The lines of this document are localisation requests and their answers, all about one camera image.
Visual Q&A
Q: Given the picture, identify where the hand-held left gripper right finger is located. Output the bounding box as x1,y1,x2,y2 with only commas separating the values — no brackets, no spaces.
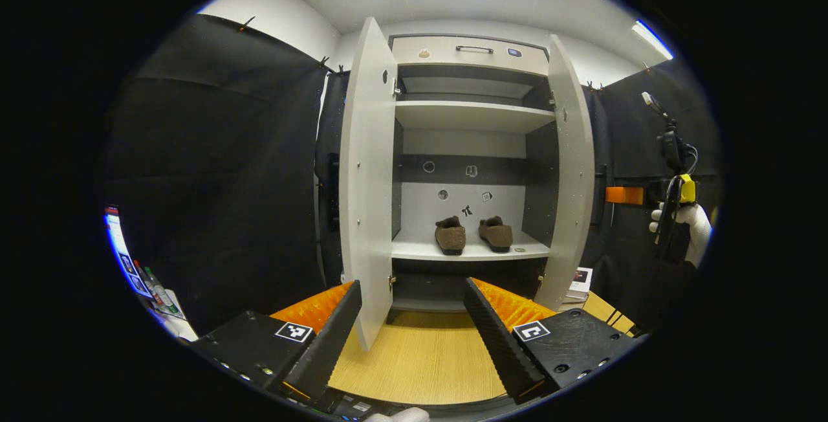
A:
463,277,641,405

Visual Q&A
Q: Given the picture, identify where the ceiling light panel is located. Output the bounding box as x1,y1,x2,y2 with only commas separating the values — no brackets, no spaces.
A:
633,19,675,60

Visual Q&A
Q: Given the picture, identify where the beige cabinet drawer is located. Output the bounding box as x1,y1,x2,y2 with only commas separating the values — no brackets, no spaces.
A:
391,36,550,76

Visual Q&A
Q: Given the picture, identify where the red capped bottle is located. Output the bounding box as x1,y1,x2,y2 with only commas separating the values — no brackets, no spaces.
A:
133,260,162,306

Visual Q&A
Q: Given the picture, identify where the white shoe cabinet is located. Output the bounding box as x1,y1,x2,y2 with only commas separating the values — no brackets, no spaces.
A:
338,17,596,351

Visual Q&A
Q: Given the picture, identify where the brown fuzzy shoe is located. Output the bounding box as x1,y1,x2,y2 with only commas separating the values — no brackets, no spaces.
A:
435,216,467,256
478,216,514,254

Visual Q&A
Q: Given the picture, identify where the bright display screen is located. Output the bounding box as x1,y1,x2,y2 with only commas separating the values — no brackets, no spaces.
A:
103,205,153,298

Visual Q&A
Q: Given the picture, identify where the white cabinet door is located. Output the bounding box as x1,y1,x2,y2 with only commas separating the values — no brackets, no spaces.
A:
536,34,596,311
338,17,398,351

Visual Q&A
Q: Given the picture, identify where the green capped bottle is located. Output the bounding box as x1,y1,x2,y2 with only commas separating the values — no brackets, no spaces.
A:
144,267,179,314

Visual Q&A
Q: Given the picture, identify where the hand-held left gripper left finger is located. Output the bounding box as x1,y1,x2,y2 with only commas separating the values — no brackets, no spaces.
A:
191,280,363,403

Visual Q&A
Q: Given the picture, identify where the black door handle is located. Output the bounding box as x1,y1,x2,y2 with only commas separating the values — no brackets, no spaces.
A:
327,152,342,232
594,164,607,227

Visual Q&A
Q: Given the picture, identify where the black backdrop cloth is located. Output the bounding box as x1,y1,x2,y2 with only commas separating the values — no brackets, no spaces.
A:
100,13,722,339

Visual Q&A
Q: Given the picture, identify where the white picture box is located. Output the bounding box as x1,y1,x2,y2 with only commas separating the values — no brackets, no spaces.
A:
569,267,594,303

